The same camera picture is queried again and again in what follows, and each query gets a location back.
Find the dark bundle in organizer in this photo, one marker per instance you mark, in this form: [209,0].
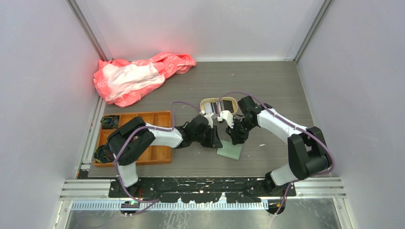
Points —
[110,122]

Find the black roll in organizer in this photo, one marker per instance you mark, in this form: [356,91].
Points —
[102,154]

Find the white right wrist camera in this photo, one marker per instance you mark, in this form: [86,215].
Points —
[226,116]

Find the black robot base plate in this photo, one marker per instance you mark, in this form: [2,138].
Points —
[206,189]

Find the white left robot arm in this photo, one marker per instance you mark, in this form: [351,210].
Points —
[125,145]

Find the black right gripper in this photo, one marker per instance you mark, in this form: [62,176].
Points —
[237,138]

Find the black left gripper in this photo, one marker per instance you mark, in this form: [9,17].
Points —
[215,142]

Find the beige oval card tray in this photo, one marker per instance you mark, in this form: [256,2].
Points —
[218,101]

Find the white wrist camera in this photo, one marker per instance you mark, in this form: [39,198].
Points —
[209,116]
[226,116]

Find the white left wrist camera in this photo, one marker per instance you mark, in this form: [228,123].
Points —
[209,116]

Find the stack of credit cards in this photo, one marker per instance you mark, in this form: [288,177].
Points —
[223,105]

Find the pink and white plastic bag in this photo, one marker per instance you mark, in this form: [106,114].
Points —
[123,83]

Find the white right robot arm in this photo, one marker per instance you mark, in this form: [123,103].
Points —
[307,151]

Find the green leather card holder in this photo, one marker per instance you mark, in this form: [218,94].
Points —
[229,150]

